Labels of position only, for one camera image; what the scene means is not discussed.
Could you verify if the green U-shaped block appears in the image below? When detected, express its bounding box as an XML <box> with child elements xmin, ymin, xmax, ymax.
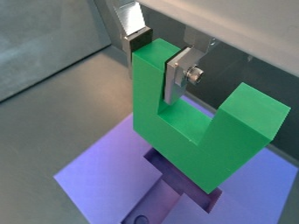
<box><xmin>132</xmin><ymin>38</ymin><xmax>290</xmax><ymax>193</ymax></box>

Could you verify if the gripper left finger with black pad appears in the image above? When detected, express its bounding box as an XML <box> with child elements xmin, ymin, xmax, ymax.
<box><xmin>105</xmin><ymin>0</ymin><xmax>153</xmax><ymax>76</ymax></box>

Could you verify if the purple board with cross slot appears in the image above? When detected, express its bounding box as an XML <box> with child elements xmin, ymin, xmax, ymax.
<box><xmin>52</xmin><ymin>94</ymin><xmax>299</xmax><ymax>224</ymax></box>

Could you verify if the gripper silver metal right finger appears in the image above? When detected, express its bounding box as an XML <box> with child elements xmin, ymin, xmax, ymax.
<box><xmin>162</xmin><ymin>26</ymin><xmax>218</xmax><ymax>105</ymax></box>

